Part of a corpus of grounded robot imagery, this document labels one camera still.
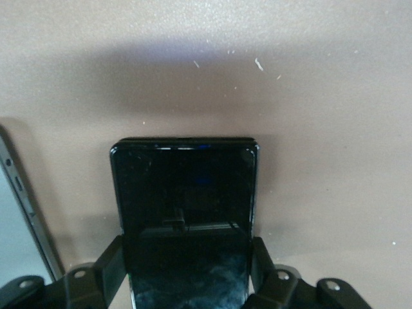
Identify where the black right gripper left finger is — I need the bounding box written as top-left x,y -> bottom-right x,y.
0,234 -> 127,309

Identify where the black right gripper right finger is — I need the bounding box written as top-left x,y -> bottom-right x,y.
243,236 -> 368,309

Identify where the black smartphone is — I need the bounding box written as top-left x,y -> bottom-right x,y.
109,136 -> 261,309

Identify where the silver closed laptop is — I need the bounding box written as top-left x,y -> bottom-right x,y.
0,124 -> 66,281

